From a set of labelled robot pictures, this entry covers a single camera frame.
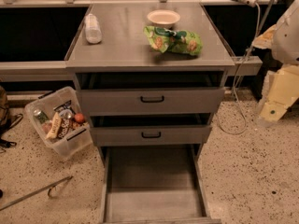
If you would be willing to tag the top grey drawer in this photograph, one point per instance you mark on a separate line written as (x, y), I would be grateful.
(149, 101)

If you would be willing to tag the dark snack packet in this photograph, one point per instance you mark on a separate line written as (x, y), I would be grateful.
(65, 106)

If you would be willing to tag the metal rod on floor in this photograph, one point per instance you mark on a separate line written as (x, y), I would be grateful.
(31, 194)

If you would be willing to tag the white paper bowl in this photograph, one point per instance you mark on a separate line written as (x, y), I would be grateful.
(163, 18)

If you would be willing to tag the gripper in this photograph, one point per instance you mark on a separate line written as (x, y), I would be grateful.
(287, 39)

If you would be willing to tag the dark backpack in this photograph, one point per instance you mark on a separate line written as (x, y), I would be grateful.
(7, 121)

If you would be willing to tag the green soda can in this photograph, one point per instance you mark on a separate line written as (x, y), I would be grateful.
(40, 116)

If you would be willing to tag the brown snack bag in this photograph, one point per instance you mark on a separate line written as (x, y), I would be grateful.
(65, 128)

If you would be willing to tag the green rice chip bag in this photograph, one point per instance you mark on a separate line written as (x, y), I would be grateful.
(182, 42)

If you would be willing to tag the red apple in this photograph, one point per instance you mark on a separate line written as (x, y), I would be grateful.
(79, 118)

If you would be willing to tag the bottom grey open drawer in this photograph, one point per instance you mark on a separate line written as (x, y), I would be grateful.
(153, 185)

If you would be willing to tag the clear plastic water bottle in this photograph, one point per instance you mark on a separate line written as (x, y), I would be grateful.
(92, 29)

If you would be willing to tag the silver can top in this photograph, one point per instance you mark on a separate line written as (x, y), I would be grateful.
(66, 114)

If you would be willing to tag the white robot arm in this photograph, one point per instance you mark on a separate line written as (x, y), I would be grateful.
(283, 41)

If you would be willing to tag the yellow snack bar packet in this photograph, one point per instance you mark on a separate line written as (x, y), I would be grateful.
(55, 126)

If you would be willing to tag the clear plastic storage bin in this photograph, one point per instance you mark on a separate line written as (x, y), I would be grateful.
(75, 140)

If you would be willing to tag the grey metal drawer cabinet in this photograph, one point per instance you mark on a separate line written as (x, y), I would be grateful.
(124, 60)

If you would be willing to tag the middle grey drawer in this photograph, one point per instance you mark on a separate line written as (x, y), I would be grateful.
(150, 135)

